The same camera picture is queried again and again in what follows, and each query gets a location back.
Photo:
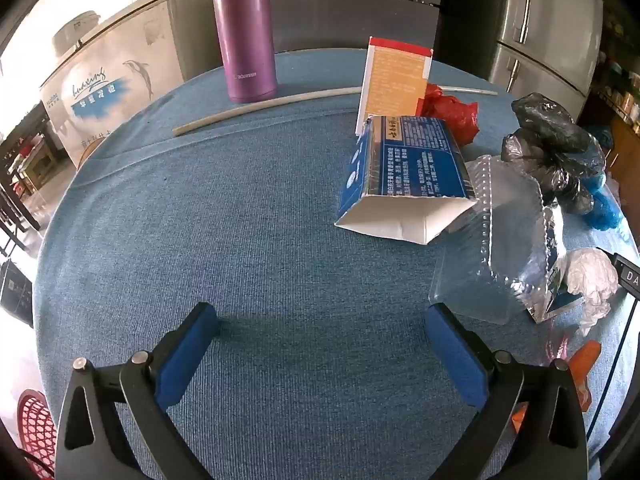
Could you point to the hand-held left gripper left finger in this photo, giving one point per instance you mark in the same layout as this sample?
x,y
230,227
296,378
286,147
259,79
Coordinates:
x,y
185,355

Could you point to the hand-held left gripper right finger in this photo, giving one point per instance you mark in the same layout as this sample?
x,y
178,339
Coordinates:
x,y
455,355

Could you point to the white plastic bag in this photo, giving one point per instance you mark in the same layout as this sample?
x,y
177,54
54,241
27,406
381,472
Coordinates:
x,y
590,275

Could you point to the blue plastic bag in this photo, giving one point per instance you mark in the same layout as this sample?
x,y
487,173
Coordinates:
x,y
602,205

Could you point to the silver and blue foil packet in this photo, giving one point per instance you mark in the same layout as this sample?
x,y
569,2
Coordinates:
x,y
555,305

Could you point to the orange wrapper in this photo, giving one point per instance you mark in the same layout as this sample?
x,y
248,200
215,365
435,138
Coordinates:
x,y
582,360

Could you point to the clear plastic clamshell container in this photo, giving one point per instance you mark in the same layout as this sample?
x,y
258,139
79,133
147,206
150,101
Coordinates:
x,y
500,240

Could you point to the black plastic bag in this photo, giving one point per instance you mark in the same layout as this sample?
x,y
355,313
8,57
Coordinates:
x,y
550,130

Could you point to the red mesh basket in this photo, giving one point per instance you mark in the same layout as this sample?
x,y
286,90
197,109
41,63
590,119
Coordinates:
x,y
35,425

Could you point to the blue and white carton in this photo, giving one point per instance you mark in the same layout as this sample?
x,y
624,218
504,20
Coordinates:
x,y
415,160

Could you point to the red plastic bag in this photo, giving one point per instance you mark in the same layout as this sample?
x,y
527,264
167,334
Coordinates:
x,y
455,115

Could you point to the orange and white box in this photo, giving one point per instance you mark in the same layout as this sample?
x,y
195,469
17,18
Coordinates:
x,y
395,80

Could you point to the black trash bin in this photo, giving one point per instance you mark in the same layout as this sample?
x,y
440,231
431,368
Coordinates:
x,y
15,292

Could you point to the cluttered shelf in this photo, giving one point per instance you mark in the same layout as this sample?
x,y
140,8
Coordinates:
x,y
622,100

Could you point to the dark wooden chair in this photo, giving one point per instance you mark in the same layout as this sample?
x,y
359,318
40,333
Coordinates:
x,y
20,210

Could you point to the yellow desk fan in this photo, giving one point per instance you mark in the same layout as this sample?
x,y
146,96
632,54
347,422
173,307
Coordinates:
x,y
90,149

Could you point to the long white stick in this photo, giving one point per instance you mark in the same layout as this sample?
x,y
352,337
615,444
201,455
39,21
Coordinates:
x,y
260,105

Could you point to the silver refrigerator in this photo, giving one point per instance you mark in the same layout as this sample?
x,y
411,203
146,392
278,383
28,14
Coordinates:
x,y
550,20

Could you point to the dark wooden table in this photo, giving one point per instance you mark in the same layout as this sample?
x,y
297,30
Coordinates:
x,y
47,115

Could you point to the white chest freezer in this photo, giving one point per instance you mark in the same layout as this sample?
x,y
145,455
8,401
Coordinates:
x,y
125,60

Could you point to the purple thermos bottle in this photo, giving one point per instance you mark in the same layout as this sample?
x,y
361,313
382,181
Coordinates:
x,y
245,35

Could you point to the grey cabinet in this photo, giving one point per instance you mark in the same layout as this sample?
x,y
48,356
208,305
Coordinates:
x,y
350,20

